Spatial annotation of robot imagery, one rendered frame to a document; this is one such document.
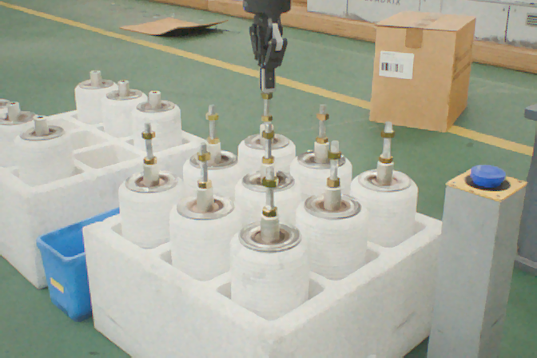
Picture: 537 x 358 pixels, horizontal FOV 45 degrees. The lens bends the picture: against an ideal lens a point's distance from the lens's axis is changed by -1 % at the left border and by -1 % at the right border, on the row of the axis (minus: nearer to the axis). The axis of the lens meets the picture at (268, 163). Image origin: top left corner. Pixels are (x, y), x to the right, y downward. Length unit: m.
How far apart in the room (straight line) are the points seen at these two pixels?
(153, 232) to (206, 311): 0.18
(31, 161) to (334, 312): 0.61
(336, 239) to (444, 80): 1.17
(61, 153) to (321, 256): 0.53
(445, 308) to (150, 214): 0.41
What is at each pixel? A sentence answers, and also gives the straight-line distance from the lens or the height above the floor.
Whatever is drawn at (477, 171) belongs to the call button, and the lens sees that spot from 0.80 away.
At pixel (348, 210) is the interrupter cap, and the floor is 0.25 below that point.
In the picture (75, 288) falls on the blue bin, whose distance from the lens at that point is 1.07.
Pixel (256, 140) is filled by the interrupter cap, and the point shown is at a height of 0.25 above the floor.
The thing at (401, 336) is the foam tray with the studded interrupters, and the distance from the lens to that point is 0.98.
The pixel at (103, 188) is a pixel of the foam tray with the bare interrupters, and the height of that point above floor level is 0.15.
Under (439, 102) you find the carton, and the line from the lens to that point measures 1.96.
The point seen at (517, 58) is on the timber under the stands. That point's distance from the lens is 2.84.
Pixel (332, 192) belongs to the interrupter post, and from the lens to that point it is 0.84.
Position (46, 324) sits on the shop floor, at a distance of 1.12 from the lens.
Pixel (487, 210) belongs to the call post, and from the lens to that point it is 0.78.
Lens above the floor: 0.62
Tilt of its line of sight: 22 degrees down
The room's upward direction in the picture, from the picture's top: straight up
